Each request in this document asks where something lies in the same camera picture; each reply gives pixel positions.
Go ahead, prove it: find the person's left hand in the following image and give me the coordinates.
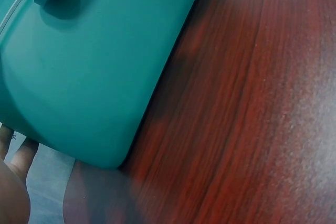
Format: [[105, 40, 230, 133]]
[[0, 125, 40, 224]]

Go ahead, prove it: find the teal plastic box grey latch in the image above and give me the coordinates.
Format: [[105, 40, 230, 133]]
[[0, 0, 205, 170]]

